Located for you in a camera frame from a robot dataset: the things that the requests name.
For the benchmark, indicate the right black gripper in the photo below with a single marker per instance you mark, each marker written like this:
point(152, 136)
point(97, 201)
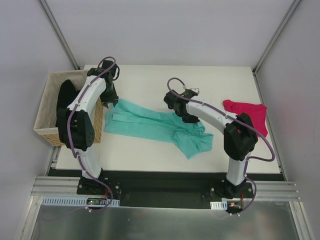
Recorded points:
point(190, 118)

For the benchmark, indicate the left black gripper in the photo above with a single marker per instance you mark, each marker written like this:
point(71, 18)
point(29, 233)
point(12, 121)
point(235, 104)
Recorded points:
point(110, 99)

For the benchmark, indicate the teal t shirt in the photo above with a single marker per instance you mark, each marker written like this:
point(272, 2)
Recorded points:
point(129, 119)

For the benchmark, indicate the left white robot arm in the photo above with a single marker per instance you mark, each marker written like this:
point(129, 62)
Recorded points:
point(75, 128)

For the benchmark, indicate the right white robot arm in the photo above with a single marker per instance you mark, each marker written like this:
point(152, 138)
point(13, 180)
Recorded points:
point(238, 140)

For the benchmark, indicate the black t shirt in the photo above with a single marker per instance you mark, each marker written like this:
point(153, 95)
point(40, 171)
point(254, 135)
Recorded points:
point(67, 94)

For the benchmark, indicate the wicker laundry basket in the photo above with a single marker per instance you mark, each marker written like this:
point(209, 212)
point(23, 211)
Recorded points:
point(45, 123)

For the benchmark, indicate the folded pink t shirt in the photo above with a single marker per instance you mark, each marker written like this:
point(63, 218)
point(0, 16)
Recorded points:
point(257, 113)

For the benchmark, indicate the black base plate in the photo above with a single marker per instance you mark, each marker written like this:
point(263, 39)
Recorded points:
point(152, 189)

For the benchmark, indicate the aluminium rail frame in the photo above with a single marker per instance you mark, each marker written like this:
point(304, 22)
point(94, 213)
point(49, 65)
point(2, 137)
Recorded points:
point(266, 187)

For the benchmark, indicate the right slotted cable duct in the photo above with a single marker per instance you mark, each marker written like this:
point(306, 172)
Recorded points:
point(219, 205)

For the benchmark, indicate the slotted cable duct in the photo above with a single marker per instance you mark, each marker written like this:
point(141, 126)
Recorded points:
point(67, 201)
point(219, 205)

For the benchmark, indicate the left slotted cable duct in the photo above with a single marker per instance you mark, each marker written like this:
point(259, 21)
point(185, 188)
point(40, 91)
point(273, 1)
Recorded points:
point(67, 201)

